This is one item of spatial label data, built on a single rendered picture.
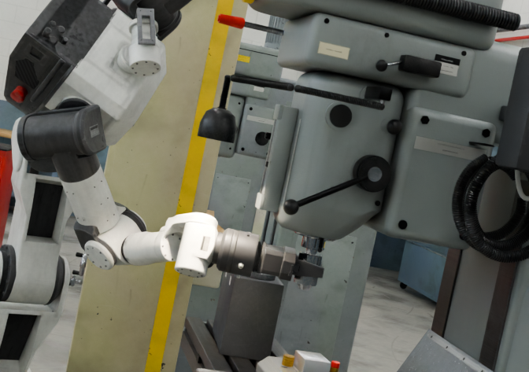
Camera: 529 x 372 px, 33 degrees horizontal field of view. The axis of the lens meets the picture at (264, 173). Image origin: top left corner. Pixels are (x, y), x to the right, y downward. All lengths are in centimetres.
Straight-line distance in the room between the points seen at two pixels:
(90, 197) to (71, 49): 31
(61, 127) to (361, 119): 60
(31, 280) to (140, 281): 130
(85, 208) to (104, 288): 161
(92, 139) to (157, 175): 163
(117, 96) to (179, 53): 155
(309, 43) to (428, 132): 29
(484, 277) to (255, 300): 53
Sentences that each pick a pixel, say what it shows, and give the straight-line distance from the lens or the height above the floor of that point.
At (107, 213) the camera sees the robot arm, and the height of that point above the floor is 125.
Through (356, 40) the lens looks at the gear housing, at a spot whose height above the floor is 169.
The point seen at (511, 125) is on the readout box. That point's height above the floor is 159.
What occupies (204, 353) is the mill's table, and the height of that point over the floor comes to 96.
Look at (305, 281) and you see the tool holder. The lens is 179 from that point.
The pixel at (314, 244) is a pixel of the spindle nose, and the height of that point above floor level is 129.
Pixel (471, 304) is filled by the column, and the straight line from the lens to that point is 195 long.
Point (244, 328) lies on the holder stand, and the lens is 210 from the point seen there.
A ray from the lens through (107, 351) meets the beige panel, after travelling 358.
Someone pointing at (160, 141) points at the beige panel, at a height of 137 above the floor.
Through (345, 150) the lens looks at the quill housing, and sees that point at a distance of 169.
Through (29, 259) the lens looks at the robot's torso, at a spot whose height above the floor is 107.
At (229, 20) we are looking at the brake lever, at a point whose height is 170.
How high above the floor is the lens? 150
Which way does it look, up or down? 3 degrees down
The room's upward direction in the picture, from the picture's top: 11 degrees clockwise
